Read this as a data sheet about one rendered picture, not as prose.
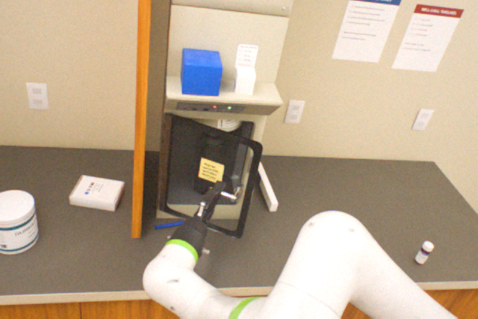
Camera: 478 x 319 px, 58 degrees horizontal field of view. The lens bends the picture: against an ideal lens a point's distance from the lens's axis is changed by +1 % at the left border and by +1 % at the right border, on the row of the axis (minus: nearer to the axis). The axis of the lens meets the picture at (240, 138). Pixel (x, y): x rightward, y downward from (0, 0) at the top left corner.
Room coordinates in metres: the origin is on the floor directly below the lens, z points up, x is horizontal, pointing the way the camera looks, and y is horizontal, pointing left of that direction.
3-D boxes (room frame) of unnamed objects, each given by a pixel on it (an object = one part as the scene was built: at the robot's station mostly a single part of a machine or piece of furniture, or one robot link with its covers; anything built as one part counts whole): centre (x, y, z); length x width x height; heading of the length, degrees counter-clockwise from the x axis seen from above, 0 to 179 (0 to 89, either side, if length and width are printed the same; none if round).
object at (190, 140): (1.04, 0.08, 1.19); 0.30 x 0.01 x 0.40; 78
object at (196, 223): (0.83, 0.07, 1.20); 0.09 x 0.07 x 0.08; 168
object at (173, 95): (1.07, 0.07, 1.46); 0.32 x 0.11 x 0.10; 105
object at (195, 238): (0.76, 0.08, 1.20); 0.12 x 0.06 x 0.09; 78
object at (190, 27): (1.24, 0.12, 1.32); 0.32 x 0.25 x 0.77; 105
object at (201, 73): (1.05, 0.14, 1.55); 0.10 x 0.10 x 0.09; 15
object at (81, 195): (1.13, 0.47, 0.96); 0.16 x 0.12 x 0.04; 93
